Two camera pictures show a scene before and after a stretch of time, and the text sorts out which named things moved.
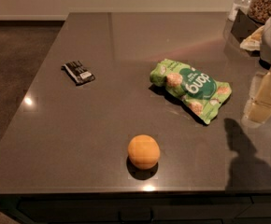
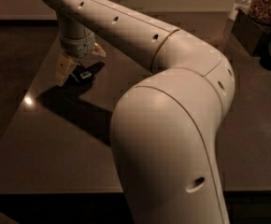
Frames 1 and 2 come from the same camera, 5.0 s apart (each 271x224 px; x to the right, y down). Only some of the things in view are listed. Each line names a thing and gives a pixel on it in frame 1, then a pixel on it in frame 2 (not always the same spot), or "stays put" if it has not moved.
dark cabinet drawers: [142, 208] stays put
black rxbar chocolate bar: [78, 73] stays put
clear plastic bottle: [242, 3] stays put
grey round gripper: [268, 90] -> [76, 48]
